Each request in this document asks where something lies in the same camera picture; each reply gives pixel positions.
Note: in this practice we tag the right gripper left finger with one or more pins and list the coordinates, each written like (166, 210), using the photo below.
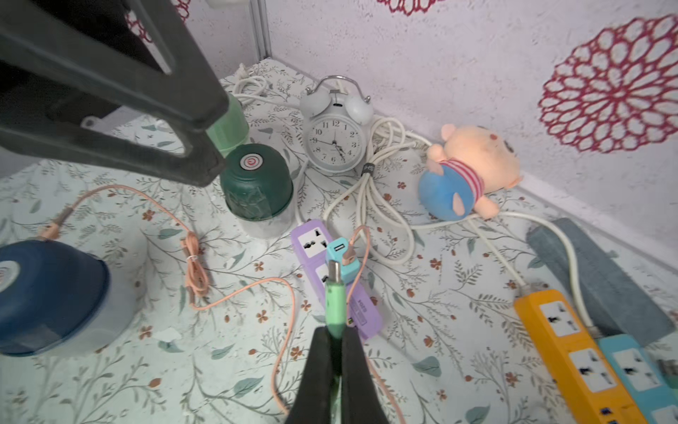
(312, 403)

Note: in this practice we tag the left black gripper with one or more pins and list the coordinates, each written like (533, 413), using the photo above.
(88, 45)

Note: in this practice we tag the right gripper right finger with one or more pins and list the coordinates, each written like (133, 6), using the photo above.
(359, 401)

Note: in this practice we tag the teal usb charger block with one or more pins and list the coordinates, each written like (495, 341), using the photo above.
(342, 252)

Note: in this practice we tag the white alarm clock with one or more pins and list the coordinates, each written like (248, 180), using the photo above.
(336, 118)

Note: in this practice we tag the orange power strip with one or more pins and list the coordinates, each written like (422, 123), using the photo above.
(588, 384)

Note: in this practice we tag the plush boy doll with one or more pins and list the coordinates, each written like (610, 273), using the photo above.
(471, 163)

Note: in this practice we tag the teal power strip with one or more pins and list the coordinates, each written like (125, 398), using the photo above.
(641, 378)

